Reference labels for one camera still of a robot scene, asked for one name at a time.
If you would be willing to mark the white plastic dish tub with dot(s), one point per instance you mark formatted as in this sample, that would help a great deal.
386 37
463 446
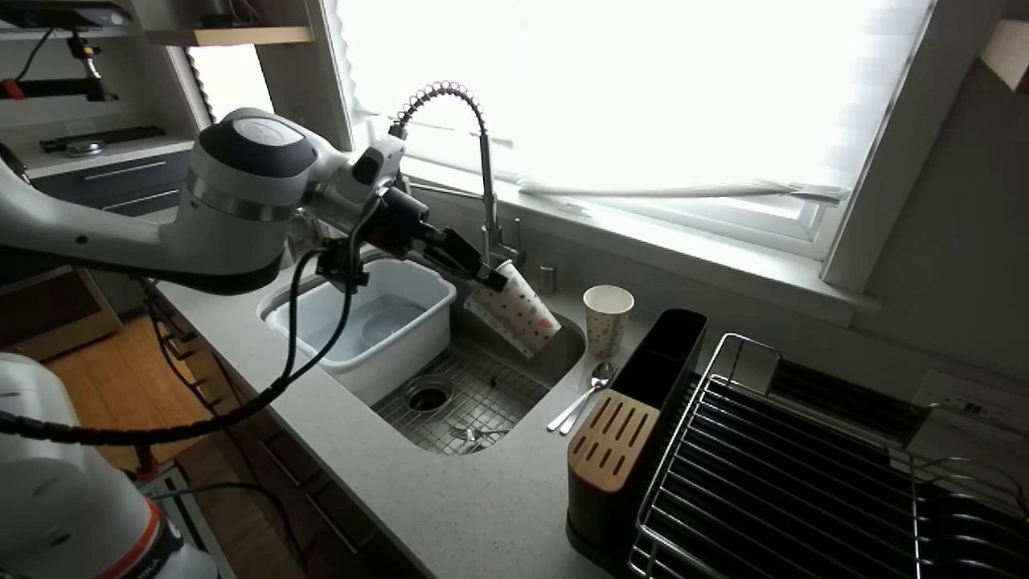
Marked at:
386 323

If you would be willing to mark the black utensil holder wooden top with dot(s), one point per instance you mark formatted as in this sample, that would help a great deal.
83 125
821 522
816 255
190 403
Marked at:
612 438

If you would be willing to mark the dotted paper cup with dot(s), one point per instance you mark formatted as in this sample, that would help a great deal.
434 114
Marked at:
518 317
606 323

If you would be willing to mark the wooden shelf board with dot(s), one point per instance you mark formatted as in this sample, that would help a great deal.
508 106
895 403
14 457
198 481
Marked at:
253 33

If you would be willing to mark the metal spoon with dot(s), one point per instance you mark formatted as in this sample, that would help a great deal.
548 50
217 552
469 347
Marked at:
578 403

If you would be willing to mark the dark base cabinet drawers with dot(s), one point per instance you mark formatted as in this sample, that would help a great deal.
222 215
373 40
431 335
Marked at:
323 502

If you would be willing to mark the small chrome counter button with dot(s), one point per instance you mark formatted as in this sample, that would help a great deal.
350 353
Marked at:
544 280

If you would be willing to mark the metal sink bottom grid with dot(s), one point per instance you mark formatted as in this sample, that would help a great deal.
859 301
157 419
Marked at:
469 391

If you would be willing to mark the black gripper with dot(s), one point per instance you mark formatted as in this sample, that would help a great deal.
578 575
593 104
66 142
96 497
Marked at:
418 226

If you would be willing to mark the chrome spring kitchen faucet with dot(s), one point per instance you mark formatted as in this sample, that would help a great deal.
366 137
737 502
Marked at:
486 163

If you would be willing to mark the round sink drain strainer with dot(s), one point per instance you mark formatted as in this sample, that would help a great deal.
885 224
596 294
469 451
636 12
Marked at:
428 395

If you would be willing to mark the dark wooden shelf unit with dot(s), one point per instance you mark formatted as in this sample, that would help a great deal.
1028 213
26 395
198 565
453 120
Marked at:
52 317

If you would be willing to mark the steel undermount sink basin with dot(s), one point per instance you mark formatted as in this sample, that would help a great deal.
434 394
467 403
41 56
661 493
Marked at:
557 358

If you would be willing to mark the gray drawer unit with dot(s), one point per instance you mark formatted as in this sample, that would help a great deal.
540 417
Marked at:
108 180

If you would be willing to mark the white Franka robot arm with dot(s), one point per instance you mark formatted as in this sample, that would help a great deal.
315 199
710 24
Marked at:
128 234

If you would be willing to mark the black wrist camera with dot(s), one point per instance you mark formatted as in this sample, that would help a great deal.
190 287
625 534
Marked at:
343 263

